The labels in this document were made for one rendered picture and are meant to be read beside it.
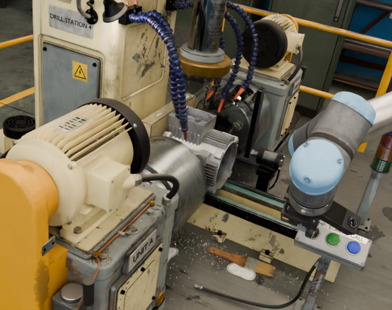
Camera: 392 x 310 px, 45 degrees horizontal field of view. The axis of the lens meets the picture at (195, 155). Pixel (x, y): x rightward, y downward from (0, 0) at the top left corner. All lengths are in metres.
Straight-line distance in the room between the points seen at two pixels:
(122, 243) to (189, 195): 0.33
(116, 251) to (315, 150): 0.40
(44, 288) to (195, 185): 0.50
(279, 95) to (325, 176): 1.01
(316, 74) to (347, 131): 3.65
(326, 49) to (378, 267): 3.07
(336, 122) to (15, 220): 0.58
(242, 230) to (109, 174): 0.76
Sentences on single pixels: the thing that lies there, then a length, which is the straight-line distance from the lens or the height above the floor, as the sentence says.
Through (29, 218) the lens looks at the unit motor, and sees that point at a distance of 0.76.
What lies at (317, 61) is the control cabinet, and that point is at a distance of 4.50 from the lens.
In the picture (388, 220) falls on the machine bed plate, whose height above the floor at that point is 0.80.
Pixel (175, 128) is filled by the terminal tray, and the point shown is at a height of 1.11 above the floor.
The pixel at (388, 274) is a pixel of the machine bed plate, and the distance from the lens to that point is 1.63.
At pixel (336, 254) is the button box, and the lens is 1.20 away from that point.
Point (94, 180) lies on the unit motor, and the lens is 0.82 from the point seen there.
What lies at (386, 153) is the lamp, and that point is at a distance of 1.64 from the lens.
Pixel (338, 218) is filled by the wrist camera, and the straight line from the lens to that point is 1.05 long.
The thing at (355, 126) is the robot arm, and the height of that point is 1.42.
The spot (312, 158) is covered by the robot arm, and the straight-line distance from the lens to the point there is 0.85.
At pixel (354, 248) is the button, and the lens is 1.20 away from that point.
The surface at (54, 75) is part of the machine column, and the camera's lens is 1.48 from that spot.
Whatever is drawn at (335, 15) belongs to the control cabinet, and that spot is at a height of 1.00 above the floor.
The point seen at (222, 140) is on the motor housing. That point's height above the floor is 1.10.
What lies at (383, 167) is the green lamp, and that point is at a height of 1.05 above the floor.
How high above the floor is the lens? 1.75
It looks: 29 degrees down
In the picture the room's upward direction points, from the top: 9 degrees clockwise
